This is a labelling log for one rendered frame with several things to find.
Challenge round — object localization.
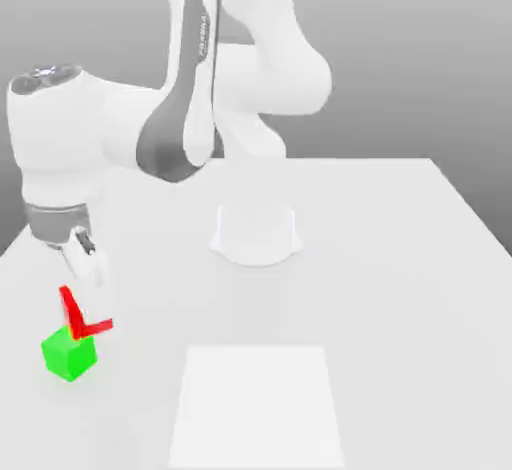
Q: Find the small red cube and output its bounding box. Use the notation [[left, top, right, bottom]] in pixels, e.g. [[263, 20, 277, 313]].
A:
[[58, 284, 114, 342]]

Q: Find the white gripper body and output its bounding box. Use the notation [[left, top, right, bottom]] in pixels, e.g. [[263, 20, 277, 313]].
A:
[[66, 274, 115, 327]]

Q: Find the small green cube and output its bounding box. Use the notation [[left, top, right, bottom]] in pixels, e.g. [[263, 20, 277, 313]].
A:
[[40, 325, 99, 384]]

